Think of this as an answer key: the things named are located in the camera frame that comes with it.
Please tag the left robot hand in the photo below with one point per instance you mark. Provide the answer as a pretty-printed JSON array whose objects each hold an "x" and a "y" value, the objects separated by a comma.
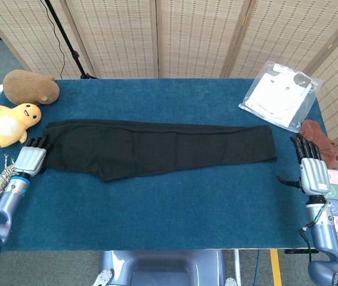
[{"x": 31, "y": 161}]

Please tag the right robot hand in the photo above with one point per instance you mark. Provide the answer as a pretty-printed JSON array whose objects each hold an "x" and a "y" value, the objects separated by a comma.
[{"x": 314, "y": 175}]

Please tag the black trousers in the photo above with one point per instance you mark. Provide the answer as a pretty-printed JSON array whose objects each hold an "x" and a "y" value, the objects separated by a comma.
[{"x": 142, "y": 149}]

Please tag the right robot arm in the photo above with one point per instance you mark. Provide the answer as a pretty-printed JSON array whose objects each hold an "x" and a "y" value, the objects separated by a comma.
[{"x": 326, "y": 238}]

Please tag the rust brown cloth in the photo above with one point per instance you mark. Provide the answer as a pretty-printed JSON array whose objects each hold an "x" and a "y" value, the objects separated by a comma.
[{"x": 325, "y": 146}]

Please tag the yellow plush toy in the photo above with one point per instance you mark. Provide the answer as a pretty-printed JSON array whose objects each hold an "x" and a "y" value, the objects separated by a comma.
[{"x": 7, "y": 125}]

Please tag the brown capybara plush toy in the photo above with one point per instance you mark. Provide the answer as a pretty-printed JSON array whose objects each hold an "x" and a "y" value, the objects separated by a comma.
[{"x": 28, "y": 86}]

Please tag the white garment in plastic bag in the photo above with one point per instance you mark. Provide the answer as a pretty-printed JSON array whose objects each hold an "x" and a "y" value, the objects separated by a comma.
[{"x": 279, "y": 95}]

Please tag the white table leg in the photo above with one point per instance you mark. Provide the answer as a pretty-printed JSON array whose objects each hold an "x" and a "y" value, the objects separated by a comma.
[{"x": 237, "y": 262}]

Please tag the black tripod stand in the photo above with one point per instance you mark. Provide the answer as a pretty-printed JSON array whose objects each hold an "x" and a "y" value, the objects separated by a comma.
[{"x": 67, "y": 38}]

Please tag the blue table cloth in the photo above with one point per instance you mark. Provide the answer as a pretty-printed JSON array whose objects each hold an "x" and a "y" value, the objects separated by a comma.
[{"x": 156, "y": 214}]

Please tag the blue robot torso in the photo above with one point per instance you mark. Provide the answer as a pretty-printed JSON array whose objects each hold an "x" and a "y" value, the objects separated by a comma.
[{"x": 162, "y": 268}]

